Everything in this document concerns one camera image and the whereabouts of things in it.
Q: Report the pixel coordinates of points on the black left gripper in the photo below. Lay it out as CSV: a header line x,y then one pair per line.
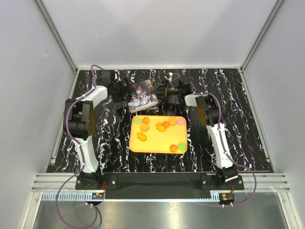
x,y
128,89

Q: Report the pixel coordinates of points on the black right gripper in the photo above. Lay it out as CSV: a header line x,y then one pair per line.
x,y
163,90

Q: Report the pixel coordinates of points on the gold tin lid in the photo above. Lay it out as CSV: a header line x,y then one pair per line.
x,y
142,98

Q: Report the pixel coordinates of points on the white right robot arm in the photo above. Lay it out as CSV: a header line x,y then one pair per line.
x,y
211,115

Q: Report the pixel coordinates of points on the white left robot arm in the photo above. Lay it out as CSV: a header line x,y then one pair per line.
x,y
79,121

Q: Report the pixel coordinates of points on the orange round waffle cookie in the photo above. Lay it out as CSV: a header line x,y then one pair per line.
x,y
172,121

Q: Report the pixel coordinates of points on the orange swirl cookie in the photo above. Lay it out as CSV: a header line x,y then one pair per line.
x,y
145,120
173,148

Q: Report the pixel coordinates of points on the pink sandwich cookie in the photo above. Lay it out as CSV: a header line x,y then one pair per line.
x,y
181,121

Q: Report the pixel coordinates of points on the orange cat cookie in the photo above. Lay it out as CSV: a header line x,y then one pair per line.
x,y
160,127

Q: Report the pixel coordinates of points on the green sandwich cookie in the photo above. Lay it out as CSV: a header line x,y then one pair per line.
x,y
137,120
182,146

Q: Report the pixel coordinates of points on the yellow plastic tray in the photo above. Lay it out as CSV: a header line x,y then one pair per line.
x,y
158,142

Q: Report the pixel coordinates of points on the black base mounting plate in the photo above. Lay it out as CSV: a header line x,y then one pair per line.
x,y
154,186

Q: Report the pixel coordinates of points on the left control board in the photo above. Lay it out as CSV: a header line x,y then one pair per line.
x,y
97,195

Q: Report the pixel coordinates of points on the control board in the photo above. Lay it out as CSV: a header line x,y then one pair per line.
x,y
227,197
97,195

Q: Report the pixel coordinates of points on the right control board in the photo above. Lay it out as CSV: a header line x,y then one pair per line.
x,y
227,197

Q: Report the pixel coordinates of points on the aluminium frame rail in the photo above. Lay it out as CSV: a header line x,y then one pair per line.
x,y
264,182

